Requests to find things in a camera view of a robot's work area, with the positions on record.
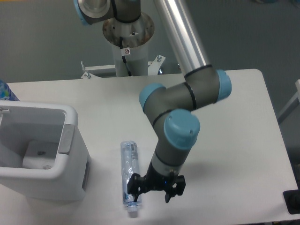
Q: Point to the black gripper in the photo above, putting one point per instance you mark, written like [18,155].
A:
[154,181]

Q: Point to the clear crushed plastic bottle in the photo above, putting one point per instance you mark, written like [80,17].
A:
[129,166]

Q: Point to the white plastic wrapper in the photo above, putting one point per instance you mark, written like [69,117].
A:
[40,155]

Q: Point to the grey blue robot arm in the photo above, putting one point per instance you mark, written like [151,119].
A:
[169,110]

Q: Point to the white plastic trash can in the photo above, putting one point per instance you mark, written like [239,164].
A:
[22,122]

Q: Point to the black table clamp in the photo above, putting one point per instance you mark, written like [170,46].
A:
[292,200]

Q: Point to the blue patterned bottle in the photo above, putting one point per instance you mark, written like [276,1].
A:
[6,93]

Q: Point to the white right base bracket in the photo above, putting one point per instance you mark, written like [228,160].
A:
[155,66]

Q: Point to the white base bracket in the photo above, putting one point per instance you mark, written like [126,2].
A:
[155,66]
[105,71]

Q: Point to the white left base bracket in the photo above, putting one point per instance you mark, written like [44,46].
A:
[105,71]

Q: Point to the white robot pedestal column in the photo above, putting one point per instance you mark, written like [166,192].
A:
[129,43]

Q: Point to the white frame at right edge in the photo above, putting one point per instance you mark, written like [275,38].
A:
[291,105]

